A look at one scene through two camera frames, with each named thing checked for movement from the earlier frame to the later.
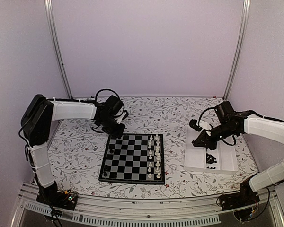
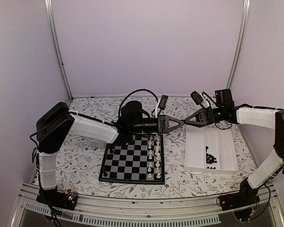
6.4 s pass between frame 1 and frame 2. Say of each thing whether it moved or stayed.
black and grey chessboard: stayed
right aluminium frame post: stayed
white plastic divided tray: stayed
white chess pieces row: stayed
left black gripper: moved
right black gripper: moved
